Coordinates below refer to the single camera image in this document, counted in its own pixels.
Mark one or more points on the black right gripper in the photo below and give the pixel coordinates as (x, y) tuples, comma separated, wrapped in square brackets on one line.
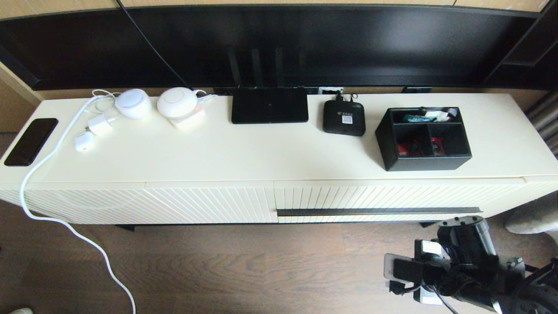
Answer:
[(471, 279)]

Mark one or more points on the black compartment organizer box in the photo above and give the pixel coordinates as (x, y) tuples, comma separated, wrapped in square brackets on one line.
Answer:
[(429, 163)]

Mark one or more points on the cream drawer with ribbed front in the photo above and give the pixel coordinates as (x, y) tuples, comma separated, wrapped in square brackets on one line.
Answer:
[(370, 194)]

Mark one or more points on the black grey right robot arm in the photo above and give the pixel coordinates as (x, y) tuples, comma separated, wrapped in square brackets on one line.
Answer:
[(536, 296)]

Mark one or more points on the cream tv cabinet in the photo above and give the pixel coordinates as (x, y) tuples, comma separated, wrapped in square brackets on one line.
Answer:
[(261, 152)]

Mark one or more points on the grey upholstered seat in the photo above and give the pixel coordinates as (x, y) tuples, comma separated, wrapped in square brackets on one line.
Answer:
[(529, 220)]

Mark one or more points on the red snack packet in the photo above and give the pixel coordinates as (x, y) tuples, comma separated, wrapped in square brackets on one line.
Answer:
[(403, 150), (437, 145)]

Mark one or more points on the white snack packet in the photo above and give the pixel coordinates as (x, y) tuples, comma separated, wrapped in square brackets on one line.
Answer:
[(439, 115)]

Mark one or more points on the green snack packet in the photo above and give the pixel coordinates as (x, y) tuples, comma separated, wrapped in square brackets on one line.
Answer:
[(416, 118)]

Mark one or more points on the grey curtain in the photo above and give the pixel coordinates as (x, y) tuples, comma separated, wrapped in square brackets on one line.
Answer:
[(547, 126)]

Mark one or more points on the black set-top box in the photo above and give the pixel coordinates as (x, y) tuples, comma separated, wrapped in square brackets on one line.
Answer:
[(338, 124)]

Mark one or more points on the black flat television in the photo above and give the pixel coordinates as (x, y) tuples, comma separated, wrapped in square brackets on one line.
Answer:
[(348, 43)]

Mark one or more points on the black router with antennas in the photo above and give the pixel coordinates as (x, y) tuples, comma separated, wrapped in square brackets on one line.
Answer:
[(269, 107)]

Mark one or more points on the cream square base box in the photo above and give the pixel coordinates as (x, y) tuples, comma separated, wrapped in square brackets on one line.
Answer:
[(191, 123)]

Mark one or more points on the white dome shaped device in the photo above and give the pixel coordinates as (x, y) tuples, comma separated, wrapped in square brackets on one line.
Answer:
[(177, 101)]

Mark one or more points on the white round smart speaker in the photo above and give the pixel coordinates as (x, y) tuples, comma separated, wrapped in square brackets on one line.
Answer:
[(133, 106)]

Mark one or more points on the white charger adapter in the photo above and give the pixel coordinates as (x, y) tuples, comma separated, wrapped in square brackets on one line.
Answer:
[(100, 124)]

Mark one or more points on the small white charger cube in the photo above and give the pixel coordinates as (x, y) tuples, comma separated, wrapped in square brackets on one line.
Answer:
[(84, 141)]

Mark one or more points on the black smartphone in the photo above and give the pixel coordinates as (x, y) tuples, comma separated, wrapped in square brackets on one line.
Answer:
[(31, 141)]

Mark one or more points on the white sneaker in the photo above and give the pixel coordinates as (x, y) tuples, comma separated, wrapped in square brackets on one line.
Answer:
[(21, 311)]

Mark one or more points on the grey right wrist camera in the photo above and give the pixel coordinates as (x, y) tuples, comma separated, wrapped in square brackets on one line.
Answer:
[(390, 266)]

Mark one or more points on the black wall shelf unit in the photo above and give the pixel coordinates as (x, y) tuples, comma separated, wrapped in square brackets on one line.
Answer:
[(545, 69)]

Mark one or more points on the white wall socket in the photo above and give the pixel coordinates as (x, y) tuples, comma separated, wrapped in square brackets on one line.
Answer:
[(324, 91)]

